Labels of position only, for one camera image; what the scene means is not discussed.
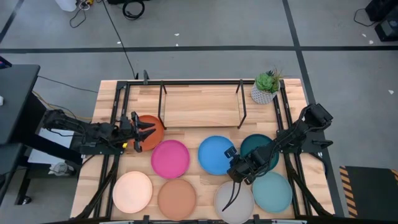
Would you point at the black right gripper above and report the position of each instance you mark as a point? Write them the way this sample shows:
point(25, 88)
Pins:
point(244, 169)

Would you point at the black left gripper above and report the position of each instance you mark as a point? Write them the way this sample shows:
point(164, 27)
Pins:
point(127, 128)

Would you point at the grey plate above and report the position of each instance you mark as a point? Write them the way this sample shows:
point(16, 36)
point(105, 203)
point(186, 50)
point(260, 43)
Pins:
point(241, 208)

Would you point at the burnt orange plate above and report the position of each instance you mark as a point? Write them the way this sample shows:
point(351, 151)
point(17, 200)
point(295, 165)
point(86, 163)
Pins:
point(152, 144)

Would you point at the magenta plate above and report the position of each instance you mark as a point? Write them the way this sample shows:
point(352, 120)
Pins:
point(170, 159)

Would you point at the light teal plate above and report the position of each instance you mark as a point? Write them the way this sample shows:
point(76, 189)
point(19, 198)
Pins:
point(273, 193)

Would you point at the blue plate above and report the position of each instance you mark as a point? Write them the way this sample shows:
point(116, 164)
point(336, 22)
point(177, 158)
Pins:
point(213, 155)

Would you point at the dark teal plate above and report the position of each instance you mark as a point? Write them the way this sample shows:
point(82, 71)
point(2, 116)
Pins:
point(253, 143)

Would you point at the tan brown plate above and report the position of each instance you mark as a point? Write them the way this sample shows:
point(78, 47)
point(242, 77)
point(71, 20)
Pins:
point(176, 199)

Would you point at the pale peach plate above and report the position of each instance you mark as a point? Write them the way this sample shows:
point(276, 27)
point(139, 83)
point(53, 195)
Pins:
point(132, 192)

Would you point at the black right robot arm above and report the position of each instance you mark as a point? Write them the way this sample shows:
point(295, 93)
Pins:
point(289, 140)

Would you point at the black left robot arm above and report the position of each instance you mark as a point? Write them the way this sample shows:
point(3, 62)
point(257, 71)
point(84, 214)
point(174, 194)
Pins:
point(93, 130)

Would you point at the white sheet under desk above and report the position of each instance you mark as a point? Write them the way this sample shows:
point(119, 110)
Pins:
point(56, 140)

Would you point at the crumpled grey bag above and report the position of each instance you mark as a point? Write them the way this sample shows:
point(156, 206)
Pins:
point(60, 168)

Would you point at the succulent in white pot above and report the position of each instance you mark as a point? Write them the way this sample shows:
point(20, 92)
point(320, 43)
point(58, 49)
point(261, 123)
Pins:
point(262, 95)

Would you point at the black desk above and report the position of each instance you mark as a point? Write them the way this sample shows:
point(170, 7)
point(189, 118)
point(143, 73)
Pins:
point(15, 99)

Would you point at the black mat with hazard stripes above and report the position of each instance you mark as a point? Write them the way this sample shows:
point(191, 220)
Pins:
point(370, 189)

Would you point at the white container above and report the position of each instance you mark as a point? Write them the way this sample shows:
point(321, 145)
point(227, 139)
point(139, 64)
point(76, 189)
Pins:
point(66, 4)

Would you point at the small black case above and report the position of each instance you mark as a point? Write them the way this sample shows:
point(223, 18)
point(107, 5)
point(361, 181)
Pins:
point(388, 31)

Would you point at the large black case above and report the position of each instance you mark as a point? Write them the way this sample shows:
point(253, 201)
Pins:
point(382, 9)

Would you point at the black metal rig frame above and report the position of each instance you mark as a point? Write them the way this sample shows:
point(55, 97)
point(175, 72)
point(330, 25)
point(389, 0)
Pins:
point(202, 82)

